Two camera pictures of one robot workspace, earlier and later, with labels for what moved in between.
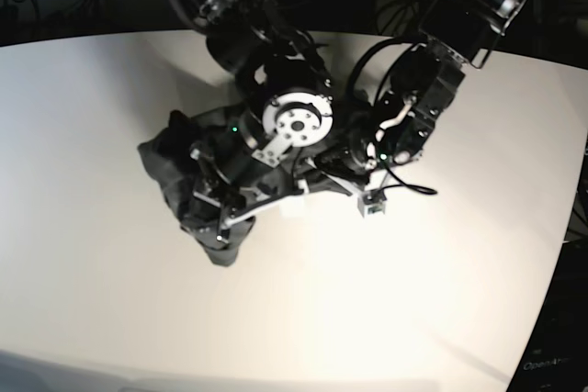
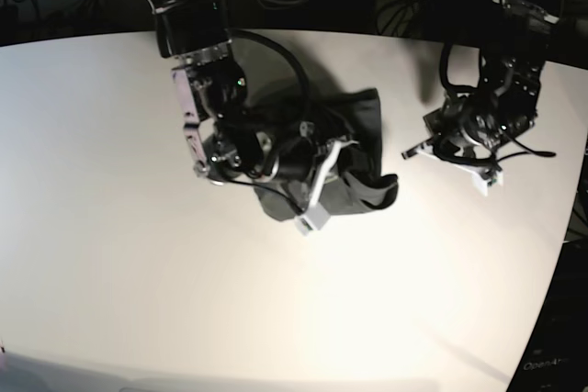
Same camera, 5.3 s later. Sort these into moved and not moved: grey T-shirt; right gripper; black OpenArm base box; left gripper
Moved: left gripper; right gripper; grey T-shirt
Not moved: black OpenArm base box
